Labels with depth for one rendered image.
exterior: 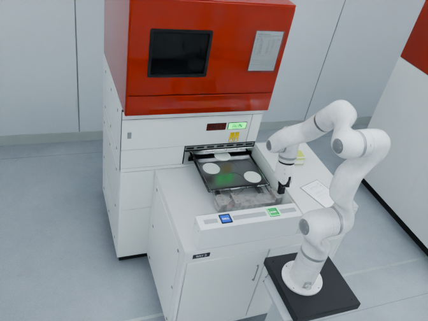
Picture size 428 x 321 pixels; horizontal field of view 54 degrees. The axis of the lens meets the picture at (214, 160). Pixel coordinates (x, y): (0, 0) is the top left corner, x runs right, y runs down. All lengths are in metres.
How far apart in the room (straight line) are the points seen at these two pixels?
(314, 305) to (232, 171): 0.89
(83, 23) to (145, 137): 1.50
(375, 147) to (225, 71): 0.93
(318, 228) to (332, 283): 0.45
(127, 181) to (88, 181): 1.17
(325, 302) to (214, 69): 1.21
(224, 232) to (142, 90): 0.79
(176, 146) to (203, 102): 0.34
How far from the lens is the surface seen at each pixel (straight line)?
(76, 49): 3.65
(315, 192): 2.36
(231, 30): 2.10
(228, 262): 2.23
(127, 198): 2.58
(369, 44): 4.77
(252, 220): 2.08
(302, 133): 1.79
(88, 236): 3.20
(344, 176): 1.62
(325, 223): 1.72
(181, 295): 2.33
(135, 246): 2.92
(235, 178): 2.39
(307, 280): 1.97
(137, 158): 2.39
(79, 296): 2.90
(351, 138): 1.51
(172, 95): 2.16
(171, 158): 2.45
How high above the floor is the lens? 2.38
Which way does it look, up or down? 37 degrees down
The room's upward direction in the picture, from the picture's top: 12 degrees clockwise
